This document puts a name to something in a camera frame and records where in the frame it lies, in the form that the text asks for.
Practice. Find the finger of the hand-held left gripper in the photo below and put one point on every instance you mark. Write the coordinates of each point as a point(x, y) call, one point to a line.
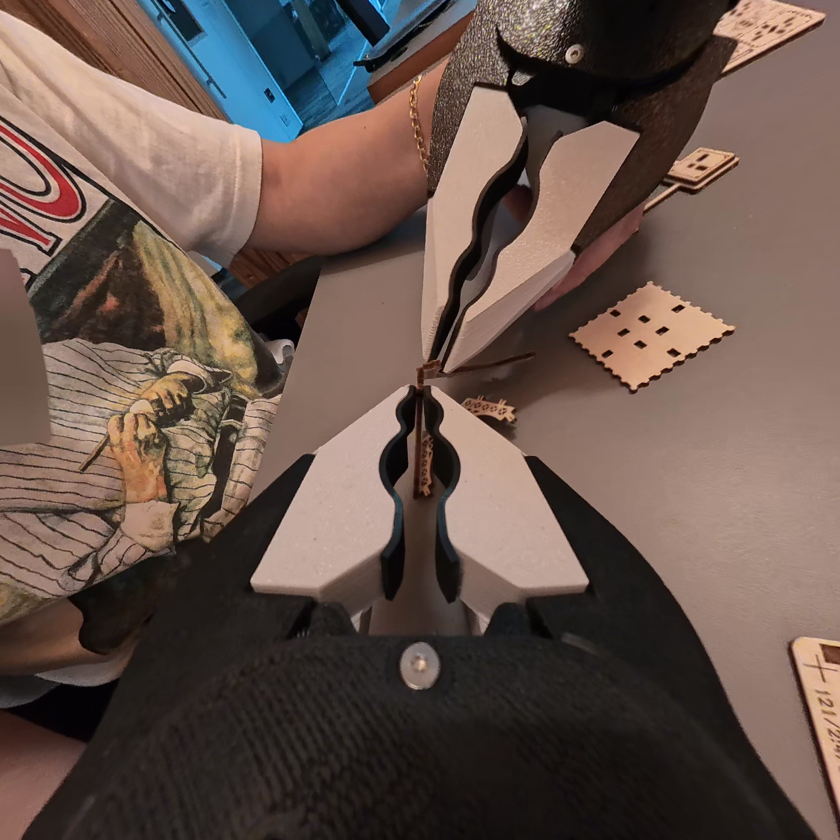
point(459, 197)
point(544, 262)

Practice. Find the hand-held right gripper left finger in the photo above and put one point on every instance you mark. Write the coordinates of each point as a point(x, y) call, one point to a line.
point(328, 525)

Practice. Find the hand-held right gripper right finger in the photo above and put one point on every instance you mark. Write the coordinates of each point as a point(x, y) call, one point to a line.
point(518, 525)

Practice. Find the wooden lattice arch piece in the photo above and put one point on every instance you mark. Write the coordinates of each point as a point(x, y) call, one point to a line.
point(418, 453)
point(428, 466)

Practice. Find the person's left forearm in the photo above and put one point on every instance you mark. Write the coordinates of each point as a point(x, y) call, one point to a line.
point(341, 184)

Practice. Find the grey desk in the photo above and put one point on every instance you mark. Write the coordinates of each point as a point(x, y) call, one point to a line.
point(656, 492)

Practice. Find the person's left hand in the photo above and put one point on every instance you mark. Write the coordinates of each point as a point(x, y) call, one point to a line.
point(597, 256)

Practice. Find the small wooden arch piece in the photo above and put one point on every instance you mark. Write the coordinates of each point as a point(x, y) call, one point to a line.
point(489, 408)

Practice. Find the black flat tray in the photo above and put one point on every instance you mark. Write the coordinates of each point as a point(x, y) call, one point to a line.
point(394, 60)

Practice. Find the white side table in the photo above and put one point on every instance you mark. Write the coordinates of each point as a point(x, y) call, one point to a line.
point(453, 36)

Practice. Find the square wooden platform with holes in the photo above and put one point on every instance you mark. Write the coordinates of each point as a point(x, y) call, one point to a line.
point(702, 331)

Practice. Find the wooden arch cutout sheet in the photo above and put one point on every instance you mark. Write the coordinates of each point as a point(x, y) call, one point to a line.
point(810, 19)

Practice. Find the black office chair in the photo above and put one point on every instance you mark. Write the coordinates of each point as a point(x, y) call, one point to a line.
point(282, 295)

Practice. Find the black shorts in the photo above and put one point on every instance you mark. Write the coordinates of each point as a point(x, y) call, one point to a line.
point(59, 715)

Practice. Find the person's printed white shirt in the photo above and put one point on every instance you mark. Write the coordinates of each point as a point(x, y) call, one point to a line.
point(131, 164)

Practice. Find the wooden tower parts sheet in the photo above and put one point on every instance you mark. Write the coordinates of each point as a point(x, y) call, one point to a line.
point(817, 722)

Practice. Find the wooden partition panel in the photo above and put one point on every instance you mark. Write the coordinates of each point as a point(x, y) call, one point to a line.
point(131, 39)

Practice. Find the person's leg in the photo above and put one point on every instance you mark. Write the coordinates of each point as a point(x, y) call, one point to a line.
point(33, 787)

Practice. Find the wooden four-square frame piece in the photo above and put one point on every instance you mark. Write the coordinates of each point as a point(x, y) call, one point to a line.
point(682, 176)

